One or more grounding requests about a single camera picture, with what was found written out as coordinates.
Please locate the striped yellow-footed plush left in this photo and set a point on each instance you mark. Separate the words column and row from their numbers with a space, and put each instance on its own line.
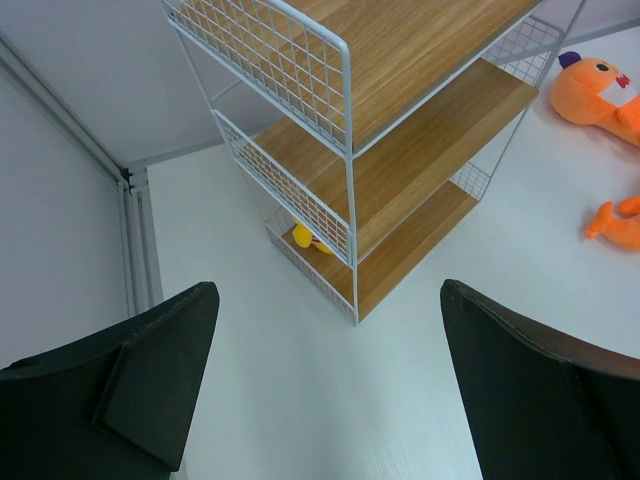
column 304, row 238

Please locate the white wire wooden shelf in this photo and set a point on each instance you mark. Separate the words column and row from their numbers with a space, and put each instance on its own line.
column 384, row 105

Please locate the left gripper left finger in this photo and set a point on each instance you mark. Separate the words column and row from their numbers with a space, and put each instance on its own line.
column 117, row 404

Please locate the orange shark plush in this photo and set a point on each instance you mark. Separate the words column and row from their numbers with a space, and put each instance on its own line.
column 619, row 225
column 590, row 91

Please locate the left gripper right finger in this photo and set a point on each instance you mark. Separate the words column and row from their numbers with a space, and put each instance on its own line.
column 540, row 404

